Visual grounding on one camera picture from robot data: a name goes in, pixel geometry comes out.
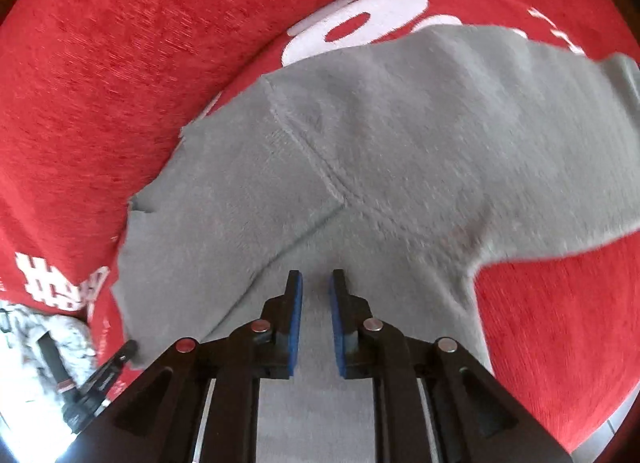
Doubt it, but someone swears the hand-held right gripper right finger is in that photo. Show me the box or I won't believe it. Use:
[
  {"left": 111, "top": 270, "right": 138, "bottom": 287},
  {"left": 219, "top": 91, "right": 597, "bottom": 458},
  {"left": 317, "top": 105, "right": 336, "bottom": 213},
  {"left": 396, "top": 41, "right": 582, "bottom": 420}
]
[{"left": 328, "top": 269, "right": 574, "bottom": 463}]

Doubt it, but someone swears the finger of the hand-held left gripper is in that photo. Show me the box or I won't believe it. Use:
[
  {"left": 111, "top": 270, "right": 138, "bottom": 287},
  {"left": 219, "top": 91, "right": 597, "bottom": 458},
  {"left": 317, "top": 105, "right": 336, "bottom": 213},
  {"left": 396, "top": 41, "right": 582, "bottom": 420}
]
[
  {"left": 82, "top": 340, "right": 139, "bottom": 396},
  {"left": 39, "top": 332, "right": 76, "bottom": 396}
]

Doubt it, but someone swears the grey small garment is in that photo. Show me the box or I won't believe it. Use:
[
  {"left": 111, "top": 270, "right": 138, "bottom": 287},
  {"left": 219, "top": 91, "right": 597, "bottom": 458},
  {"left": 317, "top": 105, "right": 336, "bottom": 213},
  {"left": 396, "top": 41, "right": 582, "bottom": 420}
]
[{"left": 110, "top": 23, "right": 640, "bottom": 463}]

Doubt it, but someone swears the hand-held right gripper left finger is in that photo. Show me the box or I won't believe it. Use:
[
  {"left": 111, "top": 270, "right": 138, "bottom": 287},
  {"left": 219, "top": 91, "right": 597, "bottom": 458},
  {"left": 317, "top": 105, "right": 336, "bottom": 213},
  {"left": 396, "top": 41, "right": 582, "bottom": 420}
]
[{"left": 70, "top": 270, "right": 304, "bottom": 463}]

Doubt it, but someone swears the white grey patterned cloth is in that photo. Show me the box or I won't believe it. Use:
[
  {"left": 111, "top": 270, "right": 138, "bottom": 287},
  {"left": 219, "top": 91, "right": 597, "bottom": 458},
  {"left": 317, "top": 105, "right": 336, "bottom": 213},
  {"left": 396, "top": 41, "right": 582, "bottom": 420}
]
[{"left": 0, "top": 299, "right": 100, "bottom": 446}]

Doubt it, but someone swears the red printed sofa cover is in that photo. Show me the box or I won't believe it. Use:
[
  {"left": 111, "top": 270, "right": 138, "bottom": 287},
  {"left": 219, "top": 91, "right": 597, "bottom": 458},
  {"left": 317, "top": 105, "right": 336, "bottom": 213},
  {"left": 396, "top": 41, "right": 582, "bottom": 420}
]
[{"left": 0, "top": 0, "right": 640, "bottom": 455}]

